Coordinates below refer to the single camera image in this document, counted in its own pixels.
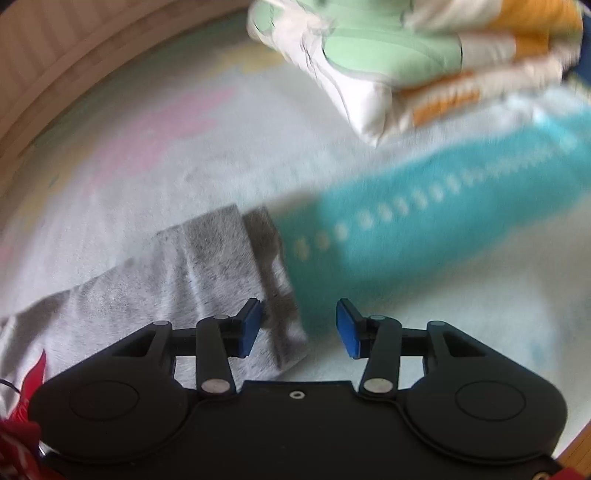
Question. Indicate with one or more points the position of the orange and white folded garment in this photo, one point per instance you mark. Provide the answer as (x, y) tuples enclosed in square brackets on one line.
[(508, 50)]

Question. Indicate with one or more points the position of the green and white folded garment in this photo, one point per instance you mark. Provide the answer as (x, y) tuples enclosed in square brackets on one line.
[(378, 50)]

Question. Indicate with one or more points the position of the pastel patterned rug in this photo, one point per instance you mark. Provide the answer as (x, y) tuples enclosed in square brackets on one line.
[(415, 221)]

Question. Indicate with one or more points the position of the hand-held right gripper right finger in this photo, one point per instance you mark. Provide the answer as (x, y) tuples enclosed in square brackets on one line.
[(347, 330)]

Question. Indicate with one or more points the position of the grey pants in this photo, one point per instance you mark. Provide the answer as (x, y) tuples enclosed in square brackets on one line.
[(152, 295)]

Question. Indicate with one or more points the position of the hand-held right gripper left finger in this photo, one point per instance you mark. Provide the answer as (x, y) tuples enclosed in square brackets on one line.
[(249, 328)]

